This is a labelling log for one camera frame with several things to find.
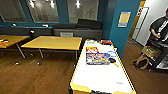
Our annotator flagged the yellow wooden gaming table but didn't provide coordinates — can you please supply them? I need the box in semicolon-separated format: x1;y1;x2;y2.
68;38;138;94

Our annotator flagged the dark grey sofa bench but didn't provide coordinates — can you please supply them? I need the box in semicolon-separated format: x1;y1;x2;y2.
52;18;104;41

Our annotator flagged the red ping pong paddle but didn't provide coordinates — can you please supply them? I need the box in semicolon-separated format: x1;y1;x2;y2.
101;39;114;46

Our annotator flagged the blue plastic bowl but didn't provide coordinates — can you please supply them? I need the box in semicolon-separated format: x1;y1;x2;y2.
107;50;119;59

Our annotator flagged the long yellow wooden desk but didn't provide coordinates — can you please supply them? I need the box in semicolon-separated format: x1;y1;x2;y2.
0;34;32;60
20;35;84;66

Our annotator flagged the small black desk chair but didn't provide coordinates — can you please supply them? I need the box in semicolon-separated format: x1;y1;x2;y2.
28;29;36;40

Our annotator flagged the white room door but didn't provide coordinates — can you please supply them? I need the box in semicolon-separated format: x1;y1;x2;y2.
131;6;150;43

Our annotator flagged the brown cardboard box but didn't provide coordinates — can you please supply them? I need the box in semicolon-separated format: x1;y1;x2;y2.
141;45;162;59

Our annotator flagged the black wheeled cart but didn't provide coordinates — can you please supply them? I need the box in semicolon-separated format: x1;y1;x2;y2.
146;38;168;72

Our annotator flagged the white wall vent panel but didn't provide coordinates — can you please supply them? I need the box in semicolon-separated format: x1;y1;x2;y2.
59;31;75;39

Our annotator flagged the black brush wooden handle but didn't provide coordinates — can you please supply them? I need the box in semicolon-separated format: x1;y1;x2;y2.
107;57;121;68

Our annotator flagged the dark wall window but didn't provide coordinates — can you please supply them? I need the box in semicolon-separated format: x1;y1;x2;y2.
25;0;61;25
66;0;101;25
0;0;28;24

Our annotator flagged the yellow framed wall poster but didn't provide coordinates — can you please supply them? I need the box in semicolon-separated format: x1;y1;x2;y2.
117;11;132;29

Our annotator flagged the brown strapped bag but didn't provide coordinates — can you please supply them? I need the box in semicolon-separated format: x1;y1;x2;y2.
132;53;151;71

